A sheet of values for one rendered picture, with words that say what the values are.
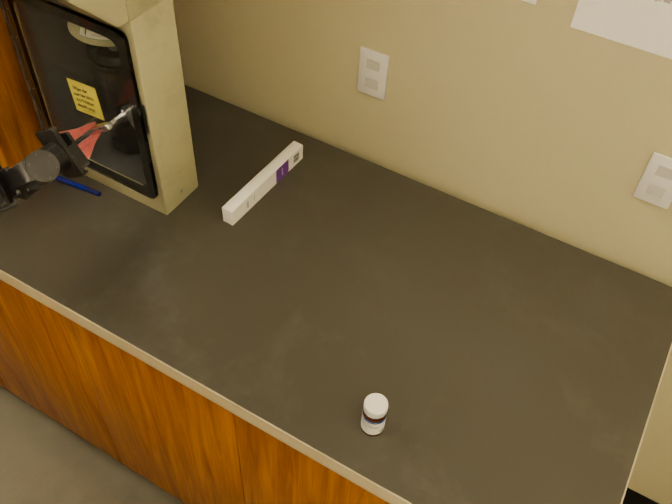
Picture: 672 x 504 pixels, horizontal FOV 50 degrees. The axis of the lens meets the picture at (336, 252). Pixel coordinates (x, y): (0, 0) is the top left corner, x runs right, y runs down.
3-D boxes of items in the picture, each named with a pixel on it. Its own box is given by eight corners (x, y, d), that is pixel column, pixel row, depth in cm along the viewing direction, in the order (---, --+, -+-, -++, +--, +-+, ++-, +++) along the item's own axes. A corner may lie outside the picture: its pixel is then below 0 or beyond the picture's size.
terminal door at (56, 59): (54, 147, 161) (-1, -20, 131) (159, 199, 152) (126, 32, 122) (51, 149, 161) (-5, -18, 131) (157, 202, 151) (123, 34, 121)
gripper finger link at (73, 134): (97, 110, 135) (60, 136, 130) (118, 142, 138) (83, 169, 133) (79, 114, 139) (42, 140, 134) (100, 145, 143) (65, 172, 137)
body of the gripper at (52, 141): (58, 124, 129) (26, 146, 125) (91, 170, 134) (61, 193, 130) (41, 128, 134) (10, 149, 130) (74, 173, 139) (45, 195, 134)
